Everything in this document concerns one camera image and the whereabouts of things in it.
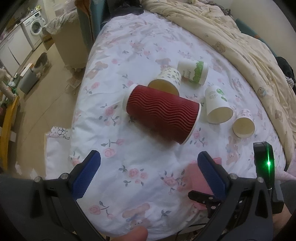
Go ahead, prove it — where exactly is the grey trash bin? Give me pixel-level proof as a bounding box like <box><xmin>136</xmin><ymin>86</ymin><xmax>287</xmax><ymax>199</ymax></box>
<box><xmin>18</xmin><ymin>68</ymin><xmax>39</xmax><ymax>94</ymax></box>

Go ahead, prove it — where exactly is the pink patterned paper cup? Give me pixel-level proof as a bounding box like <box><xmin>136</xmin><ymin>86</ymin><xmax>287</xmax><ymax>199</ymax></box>
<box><xmin>232</xmin><ymin>108</ymin><xmax>255</xmax><ymax>138</ymax></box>

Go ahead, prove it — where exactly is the cream bear print duvet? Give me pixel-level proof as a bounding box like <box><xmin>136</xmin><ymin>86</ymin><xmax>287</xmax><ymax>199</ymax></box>
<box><xmin>141</xmin><ymin>1</ymin><xmax>295</xmax><ymax>163</ymax></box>

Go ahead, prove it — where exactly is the green grass paper cup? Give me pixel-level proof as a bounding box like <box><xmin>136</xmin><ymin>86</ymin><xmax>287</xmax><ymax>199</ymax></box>
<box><xmin>177</xmin><ymin>59</ymin><xmax>209</xmax><ymax>85</ymax></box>

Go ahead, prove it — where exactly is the teal bed footboard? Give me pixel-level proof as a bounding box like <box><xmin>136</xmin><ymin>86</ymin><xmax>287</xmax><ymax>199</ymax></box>
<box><xmin>76</xmin><ymin>0</ymin><xmax>110</xmax><ymax>47</ymax></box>

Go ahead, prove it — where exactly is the pink faceted plastic cup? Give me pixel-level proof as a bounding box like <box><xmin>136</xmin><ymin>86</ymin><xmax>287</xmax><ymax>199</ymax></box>
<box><xmin>186</xmin><ymin>157</ymin><xmax>223</xmax><ymax>211</ymax></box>

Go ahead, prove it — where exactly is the right hand thumb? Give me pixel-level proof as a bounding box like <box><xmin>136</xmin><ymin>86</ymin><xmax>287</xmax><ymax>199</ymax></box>
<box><xmin>273</xmin><ymin>205</ymin><xmax>295</xmax><ymax>240</ymax></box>

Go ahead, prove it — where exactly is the white green-leaf paper cup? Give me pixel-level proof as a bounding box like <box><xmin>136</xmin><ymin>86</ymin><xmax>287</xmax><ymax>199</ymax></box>
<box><xmin>205</xmin><ymin>85</ymin><xmax>233</xmax><ymax>124</ymax></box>

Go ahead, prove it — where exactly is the yellow wooden chair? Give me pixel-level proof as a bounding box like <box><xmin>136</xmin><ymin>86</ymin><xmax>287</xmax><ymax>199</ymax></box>
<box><xmin>1</xmin><ymin>95</ymin><xmax>20</xmax><ymax>171</ymax></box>

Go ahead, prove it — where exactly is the red corrugated paper cup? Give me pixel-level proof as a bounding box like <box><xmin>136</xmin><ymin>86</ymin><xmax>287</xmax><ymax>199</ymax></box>
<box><xmin>122</xmin><ymin>84</ymin><xmax>201</xmax><ymax>145</ymax></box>

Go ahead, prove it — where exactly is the black clothing at headboard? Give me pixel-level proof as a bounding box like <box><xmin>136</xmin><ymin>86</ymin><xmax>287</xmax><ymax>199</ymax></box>
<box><xmin>276</xmin><ymin>57</ymin><xmax>295</xmax><ymax>88</ymax></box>

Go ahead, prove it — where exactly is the grey white cat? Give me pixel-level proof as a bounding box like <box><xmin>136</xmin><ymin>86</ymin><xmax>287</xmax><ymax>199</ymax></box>
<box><xmin>32</xmin><ymin>52</ymin><xmax>49</xmax><ymax>78</ymax></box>

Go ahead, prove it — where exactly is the floral white bed sheet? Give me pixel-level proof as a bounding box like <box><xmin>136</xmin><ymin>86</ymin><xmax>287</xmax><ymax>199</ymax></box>
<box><xmin>46</xmin><ymin>11</ymin><xmax>286</xmax><ymax>240</ymax></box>

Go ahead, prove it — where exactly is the white kitchen cabinet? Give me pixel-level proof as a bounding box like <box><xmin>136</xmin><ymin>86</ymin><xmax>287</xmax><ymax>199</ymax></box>
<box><xmin>1</xmin><ymin>26</ymin><xmax>32</xmax><ymax>76</ymax></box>

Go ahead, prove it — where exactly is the teal headboard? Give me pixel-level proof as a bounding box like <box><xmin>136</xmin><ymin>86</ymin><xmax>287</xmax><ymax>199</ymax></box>
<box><xmin>235</xmin><ymin>19</ymin><xmax>277</xmax><ymax>57</ymax></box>

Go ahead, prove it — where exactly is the white washing machine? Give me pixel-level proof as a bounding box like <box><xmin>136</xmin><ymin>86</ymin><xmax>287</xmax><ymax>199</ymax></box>
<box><xmin>21</xmin><ymin>10</ymin><xmax>46</xmax><ymax>51</ymax></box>

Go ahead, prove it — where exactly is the leopard print paper cup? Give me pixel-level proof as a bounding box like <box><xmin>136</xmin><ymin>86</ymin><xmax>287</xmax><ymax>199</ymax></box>
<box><xmin>147</xmin><ymin>67</ymin><xmax>182</xmax><ymax>96</ymax></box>

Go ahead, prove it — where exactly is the left hand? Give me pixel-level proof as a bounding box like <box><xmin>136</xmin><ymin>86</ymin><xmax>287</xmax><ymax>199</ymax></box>
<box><xmin>113</xmin><ymin>226</ymin><xmax>148</xmax><ymax>241</ymax></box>

